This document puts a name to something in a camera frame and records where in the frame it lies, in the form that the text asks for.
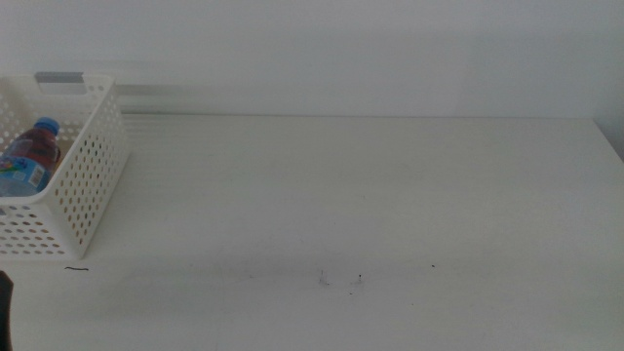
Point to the clear water bottle blue cap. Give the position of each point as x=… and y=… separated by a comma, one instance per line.
x=24, y=175

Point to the white perforated plastic basket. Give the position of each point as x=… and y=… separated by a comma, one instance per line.
x=19, y=201

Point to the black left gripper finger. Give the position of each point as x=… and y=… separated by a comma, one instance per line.
x=5, y=312

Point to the grey wall rail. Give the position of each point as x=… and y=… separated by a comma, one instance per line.
x=146, y=91

